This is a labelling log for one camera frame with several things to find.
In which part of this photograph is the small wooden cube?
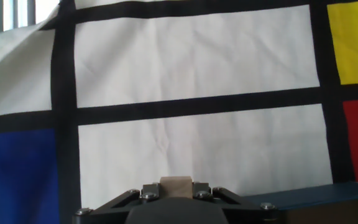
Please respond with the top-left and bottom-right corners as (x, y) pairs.
(159, 175), (193, 199)

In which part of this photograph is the colour-block patterned cloth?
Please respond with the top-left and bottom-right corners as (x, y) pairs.
(0, 0), (358, 224)

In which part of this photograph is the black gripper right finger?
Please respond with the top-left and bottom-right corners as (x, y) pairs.
(192, 181), (279, 224)

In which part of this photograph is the dark blue gift box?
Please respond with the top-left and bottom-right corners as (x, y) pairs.
(241, 181), (358, 224)

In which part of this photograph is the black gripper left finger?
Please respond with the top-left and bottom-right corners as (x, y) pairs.
(72, 182), (161, 224)

